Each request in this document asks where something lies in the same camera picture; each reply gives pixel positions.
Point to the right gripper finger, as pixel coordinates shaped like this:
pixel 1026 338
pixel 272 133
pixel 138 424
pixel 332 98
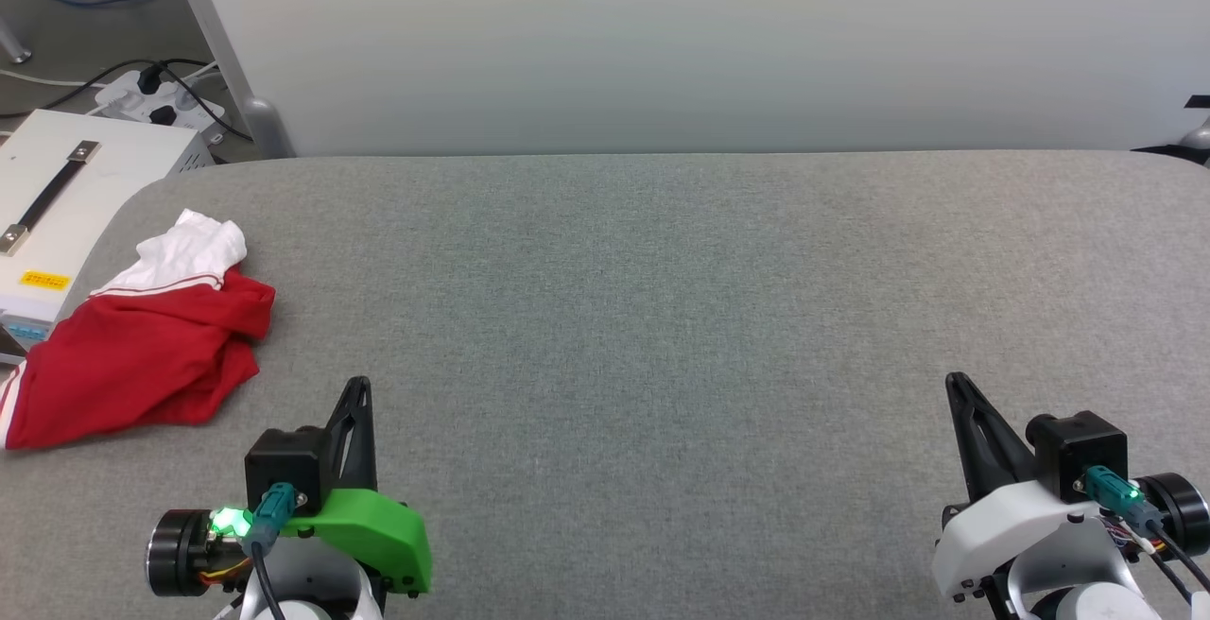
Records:
pixel 1011 459
pixel 974 464

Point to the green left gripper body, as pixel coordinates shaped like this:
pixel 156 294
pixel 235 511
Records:
pixel 378 535

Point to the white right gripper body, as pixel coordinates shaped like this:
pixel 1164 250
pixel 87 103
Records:
pixel 1011 530

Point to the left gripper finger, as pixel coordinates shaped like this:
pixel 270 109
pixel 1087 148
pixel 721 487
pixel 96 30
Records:
pixel 367 459
pixel 340 459

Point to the red and white basketball jersey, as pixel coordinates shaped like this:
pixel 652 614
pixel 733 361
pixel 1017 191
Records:
pixel 142 355

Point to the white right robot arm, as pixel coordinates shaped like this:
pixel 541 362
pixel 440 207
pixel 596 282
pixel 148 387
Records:
pixel 1087 601

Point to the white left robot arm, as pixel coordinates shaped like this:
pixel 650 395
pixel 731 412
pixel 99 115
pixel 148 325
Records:
pixel 312 594

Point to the white power strip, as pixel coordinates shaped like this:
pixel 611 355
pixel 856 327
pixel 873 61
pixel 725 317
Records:
pixel 118 102

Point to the white partition screen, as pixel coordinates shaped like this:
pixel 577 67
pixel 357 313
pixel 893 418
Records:
pixel 662 34

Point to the grey metal furniture foot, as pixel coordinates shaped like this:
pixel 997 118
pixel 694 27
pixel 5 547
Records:
pixel 14 48

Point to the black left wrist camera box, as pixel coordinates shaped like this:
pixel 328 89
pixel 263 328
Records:
pixel 284 464

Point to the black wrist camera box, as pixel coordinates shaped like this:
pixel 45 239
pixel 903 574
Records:
pixel 284 464
pixel 1078 445

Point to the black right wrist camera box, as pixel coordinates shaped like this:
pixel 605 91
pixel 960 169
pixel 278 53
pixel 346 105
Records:
pixel 1078 445

